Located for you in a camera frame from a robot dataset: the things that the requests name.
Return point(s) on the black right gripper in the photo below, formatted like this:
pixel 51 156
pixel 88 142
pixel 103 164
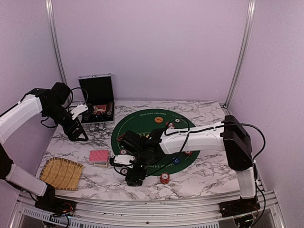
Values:
pixel 130 174

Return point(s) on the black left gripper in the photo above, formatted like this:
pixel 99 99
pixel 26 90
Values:
pixel 72 136

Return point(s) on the black chip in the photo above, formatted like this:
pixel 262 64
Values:
pixel 124 171

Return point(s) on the red playing card deck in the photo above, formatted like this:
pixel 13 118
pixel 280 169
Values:
pixel 99 156

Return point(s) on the red poker chip stack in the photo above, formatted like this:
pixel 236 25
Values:
pixel 164 178

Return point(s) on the blue small blind button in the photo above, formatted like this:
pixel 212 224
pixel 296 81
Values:
pixel 176 161

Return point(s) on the orange big blind button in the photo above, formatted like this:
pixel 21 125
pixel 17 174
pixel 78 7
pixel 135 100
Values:
pixel 158 119

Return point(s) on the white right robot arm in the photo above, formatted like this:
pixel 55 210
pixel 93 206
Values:
pixel 228 135

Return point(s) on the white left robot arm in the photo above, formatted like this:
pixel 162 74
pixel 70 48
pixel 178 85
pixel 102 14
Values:
pixel 48 103

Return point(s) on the playing card box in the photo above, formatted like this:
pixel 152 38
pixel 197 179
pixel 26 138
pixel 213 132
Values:
pixel 101 164

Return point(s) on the woven bamboo tray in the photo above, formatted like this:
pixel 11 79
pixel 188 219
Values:
pixel 61 173

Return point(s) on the aluminium poker chip case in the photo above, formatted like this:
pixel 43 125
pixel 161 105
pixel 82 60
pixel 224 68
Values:
pixel 99 96

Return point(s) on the round green poker mat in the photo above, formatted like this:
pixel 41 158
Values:
pixel 142 122

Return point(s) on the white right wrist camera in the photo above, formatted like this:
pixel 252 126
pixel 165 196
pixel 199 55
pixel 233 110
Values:
pixel 122 160

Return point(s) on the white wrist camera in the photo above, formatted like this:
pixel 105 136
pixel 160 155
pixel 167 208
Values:
pixel 122 160
pixel 85 110

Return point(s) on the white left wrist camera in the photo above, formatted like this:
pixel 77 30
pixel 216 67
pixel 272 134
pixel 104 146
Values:
pixel 85 110

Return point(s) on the aluminium front rail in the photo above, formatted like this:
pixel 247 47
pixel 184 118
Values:
pixel 201 212

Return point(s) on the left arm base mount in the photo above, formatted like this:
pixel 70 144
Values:
pixel 58 206

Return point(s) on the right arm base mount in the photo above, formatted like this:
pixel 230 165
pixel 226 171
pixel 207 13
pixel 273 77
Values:
pixel 239 206

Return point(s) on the left aluminium frame post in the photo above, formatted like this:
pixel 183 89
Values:
pixel 54 39

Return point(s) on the aluminium frame post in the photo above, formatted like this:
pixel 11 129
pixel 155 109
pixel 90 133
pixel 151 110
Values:
pixel 243 48
pixel 54 39

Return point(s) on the right aluminium frame post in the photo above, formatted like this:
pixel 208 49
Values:
pixel 243 48

